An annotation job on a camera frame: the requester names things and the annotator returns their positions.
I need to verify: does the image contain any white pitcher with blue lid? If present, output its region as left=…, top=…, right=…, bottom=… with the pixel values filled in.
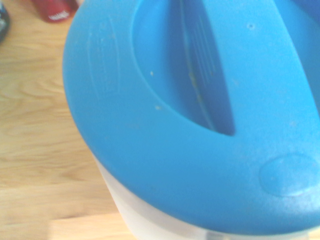
left=62, top=0, right=320, bottom=240

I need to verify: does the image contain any red water bottle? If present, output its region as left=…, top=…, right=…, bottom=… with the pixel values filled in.
left=30, top=0, right=80, bottom=25

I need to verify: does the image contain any black protein powder tub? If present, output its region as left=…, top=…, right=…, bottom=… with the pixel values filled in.
left=0, top=0, right=11, bottom=45

